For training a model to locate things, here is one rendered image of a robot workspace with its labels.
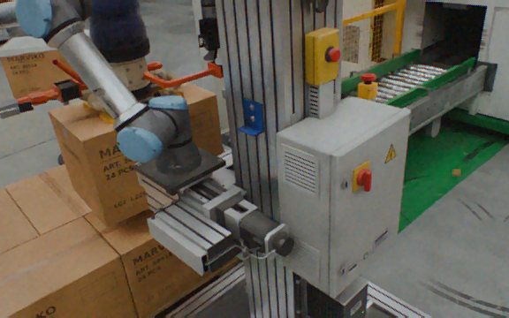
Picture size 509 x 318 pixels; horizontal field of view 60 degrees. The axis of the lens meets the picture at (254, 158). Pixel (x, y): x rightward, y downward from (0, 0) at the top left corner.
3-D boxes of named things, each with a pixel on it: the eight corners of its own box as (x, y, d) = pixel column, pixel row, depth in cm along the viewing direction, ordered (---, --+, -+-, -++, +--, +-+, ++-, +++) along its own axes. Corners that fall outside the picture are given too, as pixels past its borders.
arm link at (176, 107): (199, 130, 144) (193, 90, 138) (179, 148, 133) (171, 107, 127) (167, 126, 148) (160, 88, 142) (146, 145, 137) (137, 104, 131)
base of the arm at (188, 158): (210, 161, 146) (207, 133, 141) (173, 179, 137) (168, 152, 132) (184, 147, 156) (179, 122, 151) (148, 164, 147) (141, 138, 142)
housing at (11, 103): (18, 109, 164) (13, 97, 162) (22, 113, 159) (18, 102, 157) (-3, 114, 160) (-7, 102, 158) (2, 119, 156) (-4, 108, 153)
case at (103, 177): (183, 145, 238) (170, 74, 218) (225, 172, 210) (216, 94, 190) (72, 189, 207) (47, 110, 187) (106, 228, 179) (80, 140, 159)
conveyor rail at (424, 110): (477, 88, 347) (482, 64, 338) (483, 89, 344) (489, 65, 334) (260, 219, 220) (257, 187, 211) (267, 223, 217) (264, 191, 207)
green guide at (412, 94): (469, 67, 345) (472, 56, 341) (483, 70, 338) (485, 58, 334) (338, 138, 258) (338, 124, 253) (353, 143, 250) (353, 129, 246)
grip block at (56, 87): (75, 91, 177) (71, 77, 174) (84, 97, 170) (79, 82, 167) (54, 97, 172) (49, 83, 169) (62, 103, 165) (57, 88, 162)
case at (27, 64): (102, 76, 375) (91, 28, 356) (96, 93, 340) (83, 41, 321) (29, 86, 368) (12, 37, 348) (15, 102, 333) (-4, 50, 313)
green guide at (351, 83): (408, 56, 382) (409, 46, 377) (420, 58, 375) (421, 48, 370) (275, 115, 294) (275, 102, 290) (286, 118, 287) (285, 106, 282)
